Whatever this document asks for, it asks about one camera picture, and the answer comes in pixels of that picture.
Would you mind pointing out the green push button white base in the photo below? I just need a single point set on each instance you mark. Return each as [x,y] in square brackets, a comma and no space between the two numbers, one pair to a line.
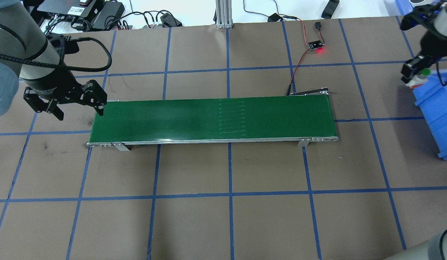
[416,82]

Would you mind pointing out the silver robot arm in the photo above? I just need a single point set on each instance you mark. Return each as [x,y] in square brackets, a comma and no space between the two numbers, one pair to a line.
[28,47]
[445,21]

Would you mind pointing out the blue plastic bin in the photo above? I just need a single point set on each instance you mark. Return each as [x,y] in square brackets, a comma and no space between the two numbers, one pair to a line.
[436,119]

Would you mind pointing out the black electronics box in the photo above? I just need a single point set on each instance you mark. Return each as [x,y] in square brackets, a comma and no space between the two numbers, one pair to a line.
[68,9]

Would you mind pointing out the large black power brick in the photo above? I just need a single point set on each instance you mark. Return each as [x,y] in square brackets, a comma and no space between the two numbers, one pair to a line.
[108,14]

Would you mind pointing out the small circuit board red light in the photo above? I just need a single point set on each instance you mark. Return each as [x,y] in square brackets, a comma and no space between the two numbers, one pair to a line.
[315,45]

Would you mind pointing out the black power adapter brick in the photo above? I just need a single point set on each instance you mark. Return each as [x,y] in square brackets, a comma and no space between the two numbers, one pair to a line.
[330,8]

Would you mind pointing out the black barrel plug lead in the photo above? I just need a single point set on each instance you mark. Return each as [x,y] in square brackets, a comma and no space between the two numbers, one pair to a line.
[317,25]

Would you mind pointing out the black mains plug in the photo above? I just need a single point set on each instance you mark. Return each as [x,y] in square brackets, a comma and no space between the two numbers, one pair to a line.
[171,20]

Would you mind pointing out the green conveyor belt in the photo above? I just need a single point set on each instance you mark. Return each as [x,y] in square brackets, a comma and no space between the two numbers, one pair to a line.
[209,119]

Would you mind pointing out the small black plug box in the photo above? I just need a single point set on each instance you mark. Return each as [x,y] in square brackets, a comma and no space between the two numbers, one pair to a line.
[274,17]

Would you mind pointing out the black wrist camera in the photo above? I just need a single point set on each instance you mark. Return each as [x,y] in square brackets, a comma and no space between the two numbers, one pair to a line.
[418,16]
[66,43]

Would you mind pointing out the aluminium profile post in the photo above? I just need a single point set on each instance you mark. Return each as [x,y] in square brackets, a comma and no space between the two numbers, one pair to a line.
[223,14]

